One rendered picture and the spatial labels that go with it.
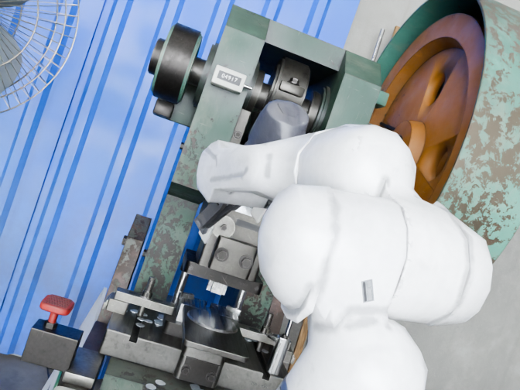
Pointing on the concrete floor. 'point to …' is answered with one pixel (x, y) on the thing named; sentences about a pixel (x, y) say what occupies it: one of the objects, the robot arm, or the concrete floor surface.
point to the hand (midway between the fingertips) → (230, 224)
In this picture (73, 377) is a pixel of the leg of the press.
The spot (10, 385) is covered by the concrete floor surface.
